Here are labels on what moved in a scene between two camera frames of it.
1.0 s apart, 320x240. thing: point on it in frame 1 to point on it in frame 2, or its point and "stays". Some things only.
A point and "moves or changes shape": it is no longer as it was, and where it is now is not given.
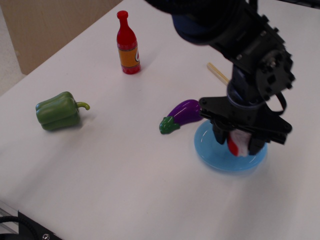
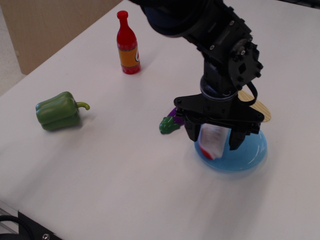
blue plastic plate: (219, 155) stays
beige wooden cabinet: (37, 27) stays
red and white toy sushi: (238, 142) moves or changes shape
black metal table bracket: (42, 232) stays
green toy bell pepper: (59, 111) stays
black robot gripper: (244, 109) to (218, 105)
